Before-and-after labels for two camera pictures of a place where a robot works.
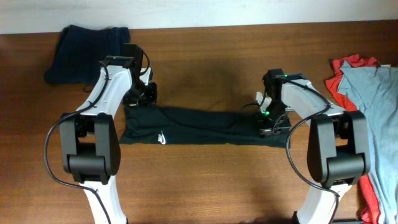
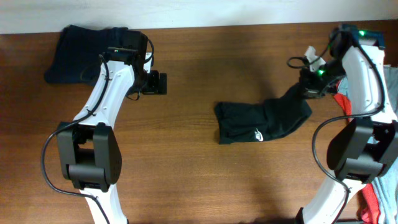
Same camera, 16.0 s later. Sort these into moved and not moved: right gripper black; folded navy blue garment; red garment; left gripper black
Moved: left gripper black; right gripper black
Not moved: folded navy blue garment; red garment
